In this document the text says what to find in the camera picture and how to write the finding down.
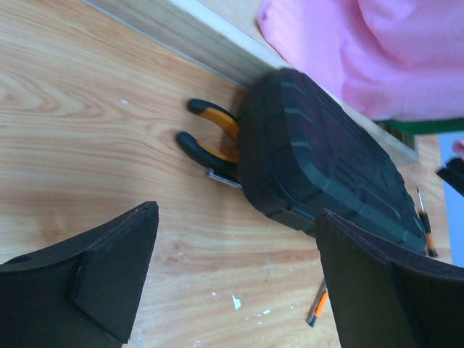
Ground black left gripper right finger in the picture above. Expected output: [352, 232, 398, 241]
[315, 210, 463, 347]

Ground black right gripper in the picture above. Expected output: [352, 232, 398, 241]
[436, 157, 464, 196]

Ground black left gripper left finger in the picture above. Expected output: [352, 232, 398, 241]
[1, 202, 159, 347]

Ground black plastic tool case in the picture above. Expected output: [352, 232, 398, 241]
[237, 68, 426, 254]

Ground silver orange utility knife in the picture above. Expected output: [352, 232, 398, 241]
[306, 280, 328, 327]

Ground green yellow hangers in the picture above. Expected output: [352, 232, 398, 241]
[378, 117, 464, 136]

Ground small orange black screwdriver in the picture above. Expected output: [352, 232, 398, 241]
[416, 188, 438, 258]

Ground pink t-shirt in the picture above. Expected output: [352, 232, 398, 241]
[256, 1, 463, 121]

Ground orange black pliers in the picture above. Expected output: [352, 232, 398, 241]
[175, 99, 241, 188]

